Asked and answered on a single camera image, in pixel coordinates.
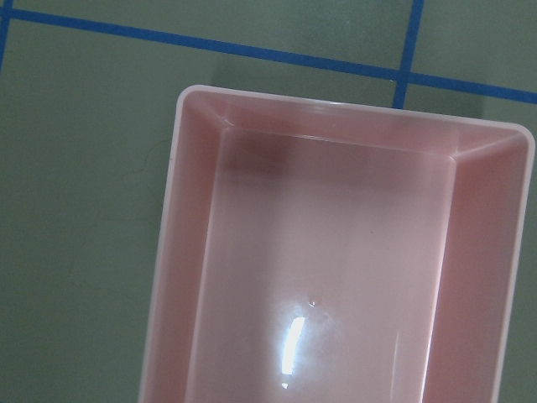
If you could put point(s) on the pink plastic bin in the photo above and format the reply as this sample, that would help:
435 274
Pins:
314 251

